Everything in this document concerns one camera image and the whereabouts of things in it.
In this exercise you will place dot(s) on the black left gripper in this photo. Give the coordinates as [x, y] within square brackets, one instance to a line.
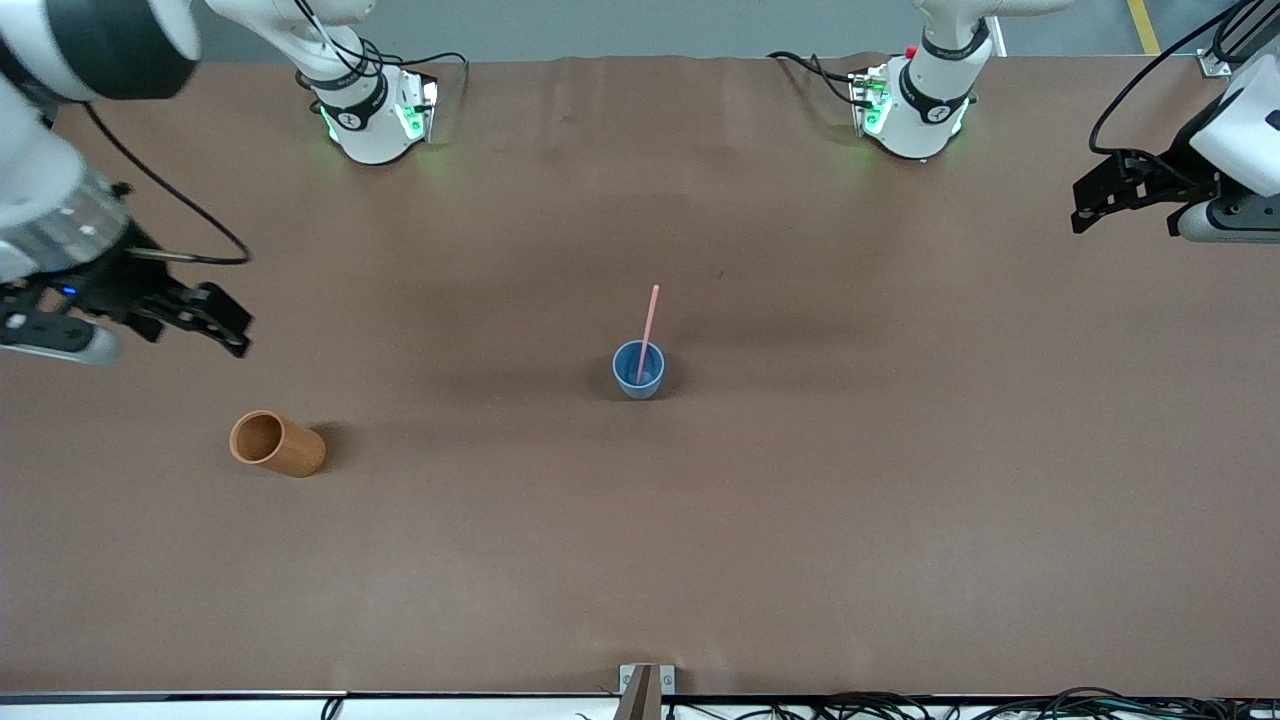
[1171, 171]

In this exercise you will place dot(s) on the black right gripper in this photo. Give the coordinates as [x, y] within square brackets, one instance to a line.
[112, 284]

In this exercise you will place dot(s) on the blue plastic cup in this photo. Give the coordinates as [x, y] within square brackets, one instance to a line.
[640, 385]

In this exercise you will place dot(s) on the pink chopstick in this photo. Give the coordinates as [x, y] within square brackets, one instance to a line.
[649, 320]

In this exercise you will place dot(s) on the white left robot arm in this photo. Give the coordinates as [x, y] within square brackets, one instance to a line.
[925, 125]

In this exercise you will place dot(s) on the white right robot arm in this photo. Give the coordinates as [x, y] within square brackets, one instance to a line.
[372, 132]

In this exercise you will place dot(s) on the brown wooden cup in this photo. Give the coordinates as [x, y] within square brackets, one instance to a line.
[288, 450]

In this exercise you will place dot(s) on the small metal corner bracket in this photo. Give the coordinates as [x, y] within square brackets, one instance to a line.
[1218, 65]

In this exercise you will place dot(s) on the metal table edge bracket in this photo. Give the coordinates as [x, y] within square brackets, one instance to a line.
[646, 690]

